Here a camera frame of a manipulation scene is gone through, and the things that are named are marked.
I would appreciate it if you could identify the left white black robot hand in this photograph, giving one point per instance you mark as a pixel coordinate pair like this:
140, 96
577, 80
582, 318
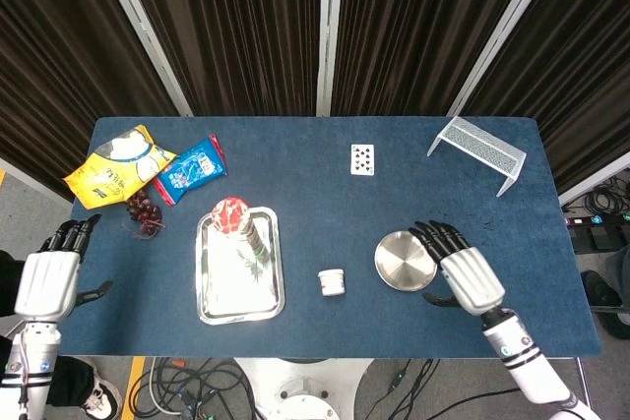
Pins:
46, 284

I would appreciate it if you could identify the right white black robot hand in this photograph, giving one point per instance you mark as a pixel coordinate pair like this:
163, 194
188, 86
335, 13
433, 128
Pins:
472, 282

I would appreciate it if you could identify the small white cup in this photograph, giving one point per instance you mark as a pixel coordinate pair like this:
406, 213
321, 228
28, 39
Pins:
331, 282

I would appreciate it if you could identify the red-capped green bottle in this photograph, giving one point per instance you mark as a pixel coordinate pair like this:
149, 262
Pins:
231, 216

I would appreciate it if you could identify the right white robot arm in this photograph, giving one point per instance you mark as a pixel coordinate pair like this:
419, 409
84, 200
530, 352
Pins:
522, 356

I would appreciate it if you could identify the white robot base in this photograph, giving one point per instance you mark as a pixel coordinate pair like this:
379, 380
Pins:
305, 390

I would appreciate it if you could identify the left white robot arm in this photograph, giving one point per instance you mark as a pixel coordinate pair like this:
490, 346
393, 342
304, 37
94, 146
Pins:
29, 366

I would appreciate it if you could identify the round steel plate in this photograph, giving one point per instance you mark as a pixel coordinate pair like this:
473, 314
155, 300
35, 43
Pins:
401, 262

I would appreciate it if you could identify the person in black clothes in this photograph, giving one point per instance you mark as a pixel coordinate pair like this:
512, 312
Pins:
74, 380

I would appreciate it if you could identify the dark red grape bunch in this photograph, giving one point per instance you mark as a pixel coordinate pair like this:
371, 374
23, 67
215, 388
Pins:
145, 213

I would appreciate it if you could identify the white black sneaker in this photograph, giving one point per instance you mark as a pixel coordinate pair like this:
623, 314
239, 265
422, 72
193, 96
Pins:
103, 398

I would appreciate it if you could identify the yellow snack bag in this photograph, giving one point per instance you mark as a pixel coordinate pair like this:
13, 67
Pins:
108, 169

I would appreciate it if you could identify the white mesh metal shelf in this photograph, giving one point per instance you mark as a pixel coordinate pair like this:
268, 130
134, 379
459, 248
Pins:
482, 144

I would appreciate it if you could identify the black power strip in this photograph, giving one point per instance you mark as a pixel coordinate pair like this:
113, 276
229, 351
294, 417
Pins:
598, 218

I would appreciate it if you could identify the grey trouser leg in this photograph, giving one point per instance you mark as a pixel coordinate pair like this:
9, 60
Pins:
620, 287

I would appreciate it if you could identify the playing card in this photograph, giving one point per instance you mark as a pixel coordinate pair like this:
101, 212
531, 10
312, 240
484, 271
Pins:
362, 159

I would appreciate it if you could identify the blue snack bag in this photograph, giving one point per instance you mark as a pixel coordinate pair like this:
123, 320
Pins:
189, 169

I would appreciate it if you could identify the rectangular steel tray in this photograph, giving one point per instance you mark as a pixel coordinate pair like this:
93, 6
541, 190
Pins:
231, 297

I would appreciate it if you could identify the dark brown pleated curtain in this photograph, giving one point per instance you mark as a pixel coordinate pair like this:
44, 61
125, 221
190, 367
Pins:
59, 71
236, 31
581, 71
408, 31

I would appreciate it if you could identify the white partition base rail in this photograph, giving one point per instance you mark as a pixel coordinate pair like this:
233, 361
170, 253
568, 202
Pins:
595, 179
29, 178

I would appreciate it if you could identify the white partition frame post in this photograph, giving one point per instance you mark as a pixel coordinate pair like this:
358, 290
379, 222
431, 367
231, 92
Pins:
507, 26
142, 26
329, 31

